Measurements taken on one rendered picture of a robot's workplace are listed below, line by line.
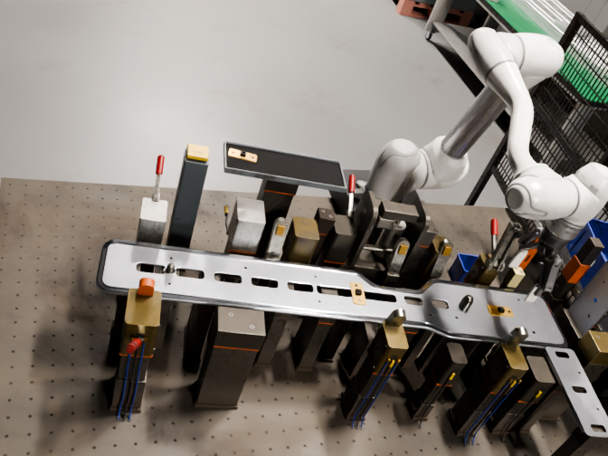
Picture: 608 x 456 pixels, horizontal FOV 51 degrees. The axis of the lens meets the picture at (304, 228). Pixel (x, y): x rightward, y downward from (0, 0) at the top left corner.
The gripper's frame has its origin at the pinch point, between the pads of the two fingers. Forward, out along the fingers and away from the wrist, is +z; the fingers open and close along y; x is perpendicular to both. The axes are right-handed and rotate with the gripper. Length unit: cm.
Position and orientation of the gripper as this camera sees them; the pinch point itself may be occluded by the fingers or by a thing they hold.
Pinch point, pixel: (521, 280)
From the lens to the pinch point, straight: 196.3
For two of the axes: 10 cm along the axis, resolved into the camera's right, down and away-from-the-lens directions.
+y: 1.0, 6.7, -7.3
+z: -2.8, 7.3, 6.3
